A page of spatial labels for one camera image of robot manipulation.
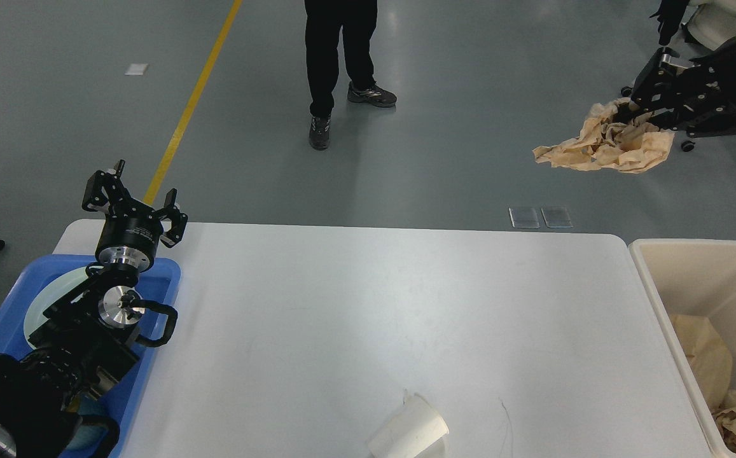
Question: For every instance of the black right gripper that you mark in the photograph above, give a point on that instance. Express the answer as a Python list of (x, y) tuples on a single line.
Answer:
[(683, 95)]

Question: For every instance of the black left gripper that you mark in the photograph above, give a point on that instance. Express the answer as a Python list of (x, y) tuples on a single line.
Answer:
[(126, 239)]

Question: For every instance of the light green plate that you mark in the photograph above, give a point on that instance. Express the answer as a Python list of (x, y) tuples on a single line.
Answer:
[(34, 316)]

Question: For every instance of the dark teal mug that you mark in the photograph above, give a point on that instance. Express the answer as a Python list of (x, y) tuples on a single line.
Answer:
[(87, 435)]

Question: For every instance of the white paper cup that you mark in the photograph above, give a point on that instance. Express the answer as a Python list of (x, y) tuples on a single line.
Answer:
[(417, 430)]

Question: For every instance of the brown paper bag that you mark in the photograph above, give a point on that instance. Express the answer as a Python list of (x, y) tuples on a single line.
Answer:
[(707, 354)]

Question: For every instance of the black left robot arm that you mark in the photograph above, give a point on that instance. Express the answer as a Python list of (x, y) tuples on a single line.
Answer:
[(85, 346)]

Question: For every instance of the white rolling chair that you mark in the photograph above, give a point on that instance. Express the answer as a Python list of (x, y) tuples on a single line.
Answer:
[(706, 25)]

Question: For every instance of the black garment on chair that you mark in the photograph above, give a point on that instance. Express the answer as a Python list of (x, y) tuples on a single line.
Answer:
[(668, 16)]

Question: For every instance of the right floor outlet cover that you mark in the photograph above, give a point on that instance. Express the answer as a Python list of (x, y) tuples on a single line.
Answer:
[(557, 217)]

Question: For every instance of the floor outlet cover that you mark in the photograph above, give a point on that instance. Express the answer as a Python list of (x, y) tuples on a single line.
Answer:
[(524, 217), (557, 217)]

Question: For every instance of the beige plastic bin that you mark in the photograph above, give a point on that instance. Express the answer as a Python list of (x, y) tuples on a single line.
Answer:
[(692, 277)]

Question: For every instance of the blue plastic tray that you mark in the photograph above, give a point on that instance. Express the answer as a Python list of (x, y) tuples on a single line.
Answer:
[(160, 283)]

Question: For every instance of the left floor outlet cover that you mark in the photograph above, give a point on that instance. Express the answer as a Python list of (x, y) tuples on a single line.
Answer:
[(524, 217)]

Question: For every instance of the person in black trousers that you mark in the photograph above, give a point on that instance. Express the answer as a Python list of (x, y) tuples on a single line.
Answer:
[(332, 26)]

